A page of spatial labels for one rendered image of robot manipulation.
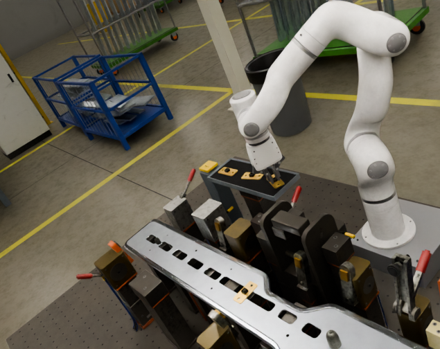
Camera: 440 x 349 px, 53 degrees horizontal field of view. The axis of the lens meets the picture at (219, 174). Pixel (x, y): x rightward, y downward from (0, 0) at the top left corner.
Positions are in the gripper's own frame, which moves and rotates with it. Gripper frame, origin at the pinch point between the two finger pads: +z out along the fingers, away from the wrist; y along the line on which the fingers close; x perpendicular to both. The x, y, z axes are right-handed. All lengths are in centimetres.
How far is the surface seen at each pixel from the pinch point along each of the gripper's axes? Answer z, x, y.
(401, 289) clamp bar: 7, 59, -6
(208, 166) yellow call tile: 2.6, -33.8, 16.6
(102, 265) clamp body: 12, -19, 70
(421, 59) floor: 120, -258, -245
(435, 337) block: 13, 69, -6
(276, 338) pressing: 19, 45, 25
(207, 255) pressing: 18.6, -1.9, 32.8
